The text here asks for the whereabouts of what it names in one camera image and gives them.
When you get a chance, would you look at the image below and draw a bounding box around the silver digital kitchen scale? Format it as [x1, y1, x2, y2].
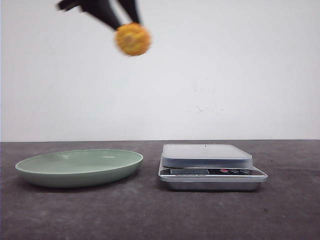
[158, 143, 268, 191]

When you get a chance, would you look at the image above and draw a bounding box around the green shallow plate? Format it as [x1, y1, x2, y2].
[15, 149, 144, 188]

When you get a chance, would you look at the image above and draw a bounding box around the yellow corn cob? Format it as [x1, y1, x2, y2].
[114, 22, 152, 57]

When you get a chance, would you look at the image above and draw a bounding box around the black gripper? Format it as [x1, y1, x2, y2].
[56, 0, 141, 31]

